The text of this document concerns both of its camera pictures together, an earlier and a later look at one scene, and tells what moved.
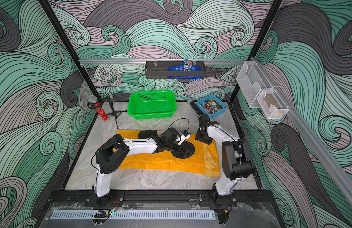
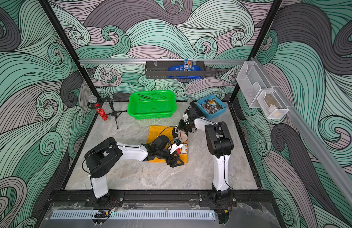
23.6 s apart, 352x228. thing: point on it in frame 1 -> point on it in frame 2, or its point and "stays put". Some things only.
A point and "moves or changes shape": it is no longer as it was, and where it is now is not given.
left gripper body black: x=174 y=147 -> x=165 y=155
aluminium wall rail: x=162 y=60 stays put
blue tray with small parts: x=212 y=105 stays put
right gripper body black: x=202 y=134 -> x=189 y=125
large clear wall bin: x=252 y=80 stays put
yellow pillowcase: x=204 y=160 moves or changes shape
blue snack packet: x=187 y=66 stays put
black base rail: x=160 y=199 stays put
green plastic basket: x=152 y=104 stays put
